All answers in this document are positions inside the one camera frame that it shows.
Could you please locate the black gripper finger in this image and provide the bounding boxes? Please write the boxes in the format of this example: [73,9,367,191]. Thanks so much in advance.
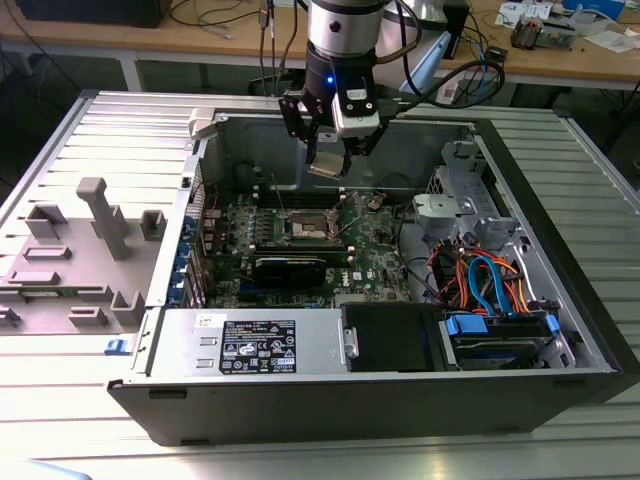
[277,88,322,166]
[340,116,390,177]

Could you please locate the silver CPU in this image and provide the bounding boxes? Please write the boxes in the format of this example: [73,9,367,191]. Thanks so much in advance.
[307,151,351,180]

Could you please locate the black RAM slot bank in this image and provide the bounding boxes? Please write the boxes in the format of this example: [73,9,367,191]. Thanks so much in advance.
[253,239,357,267]
[253,184,347,209]

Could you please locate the CPU socket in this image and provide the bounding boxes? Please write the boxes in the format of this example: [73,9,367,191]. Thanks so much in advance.
[281,207,337,245]

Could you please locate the green motherboard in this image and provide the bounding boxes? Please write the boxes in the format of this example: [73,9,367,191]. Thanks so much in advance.
[199,187,416,309]

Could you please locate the silver case latch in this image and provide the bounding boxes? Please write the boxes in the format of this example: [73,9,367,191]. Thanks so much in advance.
[188,107,221,142]

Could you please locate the silver drive cage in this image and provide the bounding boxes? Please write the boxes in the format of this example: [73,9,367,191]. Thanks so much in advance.
[412,139,531,251]

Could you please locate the pale blue teach pendant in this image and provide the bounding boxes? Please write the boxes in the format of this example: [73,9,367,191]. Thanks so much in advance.
[398,30,454,95]

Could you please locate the wooden workbench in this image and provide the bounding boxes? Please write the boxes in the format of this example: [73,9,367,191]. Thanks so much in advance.
[0,0,640,94]

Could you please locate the black upright box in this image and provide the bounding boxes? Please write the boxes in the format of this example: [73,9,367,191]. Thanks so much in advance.
[442,0,471,60]

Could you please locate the black graphics card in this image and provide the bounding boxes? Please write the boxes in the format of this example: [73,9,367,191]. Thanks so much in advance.
[252,255,326,290]

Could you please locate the brown coil transformer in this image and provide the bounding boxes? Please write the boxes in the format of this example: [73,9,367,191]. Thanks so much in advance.
[509,14,544,50]

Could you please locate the black plastic shroud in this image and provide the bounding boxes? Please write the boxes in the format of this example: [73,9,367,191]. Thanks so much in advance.
[342,302,449,374]

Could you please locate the white printed leaflet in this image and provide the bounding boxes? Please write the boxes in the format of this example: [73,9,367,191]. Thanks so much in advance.
[497,1,554,24]

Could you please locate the hard disk in blue carrier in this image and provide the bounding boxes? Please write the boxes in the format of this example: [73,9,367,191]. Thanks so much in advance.
[439,310,561,372]

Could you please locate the small green circuit board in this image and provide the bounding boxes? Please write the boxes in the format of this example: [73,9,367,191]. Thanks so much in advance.
[542,19,579,50]

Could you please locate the silver power supply unit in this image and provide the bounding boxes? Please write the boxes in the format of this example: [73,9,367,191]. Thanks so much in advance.
[144,307,346,376]

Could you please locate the white paper sheets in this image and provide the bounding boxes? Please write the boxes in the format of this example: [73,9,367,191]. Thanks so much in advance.
[582,29,640,54]

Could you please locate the grey parts rack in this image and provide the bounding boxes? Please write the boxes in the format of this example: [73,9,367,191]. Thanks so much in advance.
[0,177,169,336]

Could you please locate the blue cardboard box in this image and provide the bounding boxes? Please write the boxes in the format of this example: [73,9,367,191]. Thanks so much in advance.
[564,0,629,22]

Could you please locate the black PC case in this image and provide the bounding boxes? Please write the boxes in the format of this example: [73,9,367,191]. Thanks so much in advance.
[107,102,640,449]

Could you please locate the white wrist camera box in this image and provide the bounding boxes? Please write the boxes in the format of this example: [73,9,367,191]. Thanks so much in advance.
[331,87,382,140]

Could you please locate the black camera cable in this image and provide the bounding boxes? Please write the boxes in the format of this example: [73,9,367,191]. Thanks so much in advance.
[374,59,506,121]

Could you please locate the blue network cable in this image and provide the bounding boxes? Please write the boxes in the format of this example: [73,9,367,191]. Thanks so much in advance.
[477,44,496,99]

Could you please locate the orange wire bundle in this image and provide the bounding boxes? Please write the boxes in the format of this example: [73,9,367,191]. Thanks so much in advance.
[429,239,536,316]

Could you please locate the blue flat wire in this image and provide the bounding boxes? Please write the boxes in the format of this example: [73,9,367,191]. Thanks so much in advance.
[467,254,516,316]

